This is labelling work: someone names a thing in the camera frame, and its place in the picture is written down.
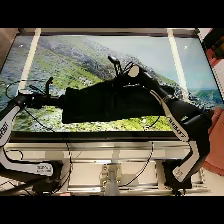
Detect heap of clothes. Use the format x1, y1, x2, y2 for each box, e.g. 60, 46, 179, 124
201, 28, 224, 62

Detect red garment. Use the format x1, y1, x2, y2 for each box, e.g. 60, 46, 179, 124
201, 106, 224, 177

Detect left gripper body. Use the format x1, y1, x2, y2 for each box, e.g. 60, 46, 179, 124
30, 92, 65, 109

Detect black cable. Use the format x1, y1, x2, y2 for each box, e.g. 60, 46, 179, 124
21, 106, 75, 194
118, 139, 156, 188

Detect silver frame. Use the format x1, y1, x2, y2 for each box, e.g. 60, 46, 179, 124
0, 131, 212, 196

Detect dark jeans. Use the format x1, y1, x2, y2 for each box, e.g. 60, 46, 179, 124
60, 77, 178, 125

